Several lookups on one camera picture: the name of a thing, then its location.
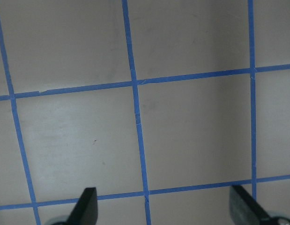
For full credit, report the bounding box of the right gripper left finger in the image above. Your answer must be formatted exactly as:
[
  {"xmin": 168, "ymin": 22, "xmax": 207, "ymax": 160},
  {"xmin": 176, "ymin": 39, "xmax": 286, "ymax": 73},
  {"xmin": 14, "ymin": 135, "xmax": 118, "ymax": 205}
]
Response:
[{"xmin": 65, "ymin": 187, "xmax": 98, "ymax": 225}]

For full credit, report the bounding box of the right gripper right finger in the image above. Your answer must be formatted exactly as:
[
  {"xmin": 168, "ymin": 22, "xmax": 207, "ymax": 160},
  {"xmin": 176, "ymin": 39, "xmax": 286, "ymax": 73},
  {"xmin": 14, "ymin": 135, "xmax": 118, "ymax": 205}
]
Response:
[{"xmin": 229, "ymin": 185, "xmax": 269, "ymax": 225}]

